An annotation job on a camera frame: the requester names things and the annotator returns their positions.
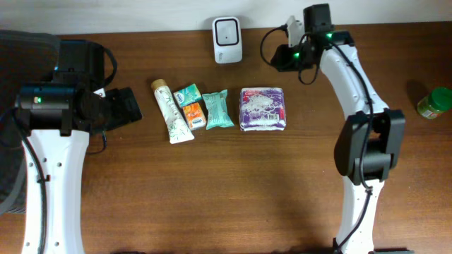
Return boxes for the orange tissue pack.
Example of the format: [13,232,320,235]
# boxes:
[182,102,207,131]

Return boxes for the grey plastic mesh basket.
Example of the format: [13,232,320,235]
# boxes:
[1,30,61,214]

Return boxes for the green lid jar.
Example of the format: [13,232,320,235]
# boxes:
[417,87,451,119]

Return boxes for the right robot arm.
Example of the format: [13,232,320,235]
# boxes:
[267,4,405,253]

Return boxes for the teal blue tissue pack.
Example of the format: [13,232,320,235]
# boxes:
[173,83,202,108]

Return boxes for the white bamboo print tube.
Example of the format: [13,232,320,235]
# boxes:
[151,79,194,144]

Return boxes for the teal wet wipes pack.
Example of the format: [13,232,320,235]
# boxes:
[202,90,234,130]

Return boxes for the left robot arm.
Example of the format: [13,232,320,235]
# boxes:
[12,40,143,253]

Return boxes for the red purple tissue package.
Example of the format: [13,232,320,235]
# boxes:
[239,87,287,131]

